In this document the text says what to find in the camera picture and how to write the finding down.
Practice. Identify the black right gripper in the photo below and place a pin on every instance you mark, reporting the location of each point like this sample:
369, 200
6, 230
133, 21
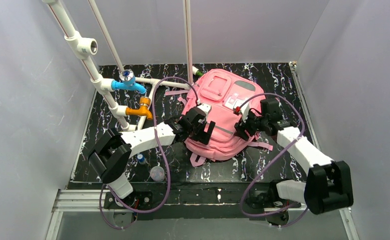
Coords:
246, 124

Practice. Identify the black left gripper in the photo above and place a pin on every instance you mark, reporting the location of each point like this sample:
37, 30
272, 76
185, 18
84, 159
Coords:
201, 126

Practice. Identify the pink student backpack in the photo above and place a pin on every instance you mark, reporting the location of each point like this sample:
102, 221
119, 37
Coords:
223, 91

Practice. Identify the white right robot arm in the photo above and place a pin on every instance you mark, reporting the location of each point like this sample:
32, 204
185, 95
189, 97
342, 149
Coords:
328, 185

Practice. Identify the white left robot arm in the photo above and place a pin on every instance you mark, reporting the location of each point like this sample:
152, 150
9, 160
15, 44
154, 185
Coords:
110, 154

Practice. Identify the orange plastic tap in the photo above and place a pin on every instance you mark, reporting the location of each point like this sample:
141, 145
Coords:
143, 110

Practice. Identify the clear plastic cup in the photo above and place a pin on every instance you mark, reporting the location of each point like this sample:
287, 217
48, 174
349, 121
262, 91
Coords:
157, 174

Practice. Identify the small blue capped bottle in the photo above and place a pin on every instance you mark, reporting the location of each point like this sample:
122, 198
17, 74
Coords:
141, 159

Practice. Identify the blue plastic tap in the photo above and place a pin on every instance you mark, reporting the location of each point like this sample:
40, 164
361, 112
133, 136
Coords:
128, 82

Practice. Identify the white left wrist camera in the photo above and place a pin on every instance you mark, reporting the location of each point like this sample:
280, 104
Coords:
205, 108

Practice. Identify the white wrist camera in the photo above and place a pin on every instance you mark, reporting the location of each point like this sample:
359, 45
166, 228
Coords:
242, 110
205, 108

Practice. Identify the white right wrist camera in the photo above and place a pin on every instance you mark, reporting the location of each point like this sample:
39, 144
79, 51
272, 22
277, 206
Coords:
242, 110

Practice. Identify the black front mounting rail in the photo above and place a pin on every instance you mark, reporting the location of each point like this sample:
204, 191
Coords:
196, 200

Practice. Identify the white PVC pipe frame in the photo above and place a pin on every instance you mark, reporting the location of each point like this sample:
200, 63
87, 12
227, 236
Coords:
105, 37

